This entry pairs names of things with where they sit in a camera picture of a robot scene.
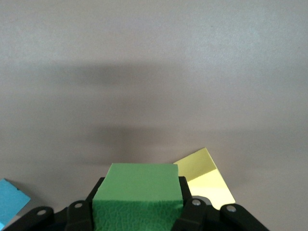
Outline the green foam cube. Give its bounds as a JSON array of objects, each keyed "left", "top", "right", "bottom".
[{"left": 92, "top": 163, "right": 186, "bottom": 231}]

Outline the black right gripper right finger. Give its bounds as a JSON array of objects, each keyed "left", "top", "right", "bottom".
[{"left": 173, "top": 176, "right": 268, "bottom": 231}]

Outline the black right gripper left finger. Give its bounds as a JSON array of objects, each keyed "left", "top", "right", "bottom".
[{"left": 0, "top": 177, "right": 106, "bottom": 231}]

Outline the brown table cover mat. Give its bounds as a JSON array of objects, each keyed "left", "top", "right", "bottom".
[{"left": 0, "top": 0, "right": 308, "bottom": 231}]

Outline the blue foam cube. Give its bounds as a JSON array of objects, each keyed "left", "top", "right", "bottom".
[{"left": 0, "top": 178, "right": 31, "bottom": 231}]

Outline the yellow foam cube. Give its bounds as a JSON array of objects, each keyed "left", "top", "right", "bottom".
[{"left": 173, "top": 147, "right": 236, "bottom": 210}]

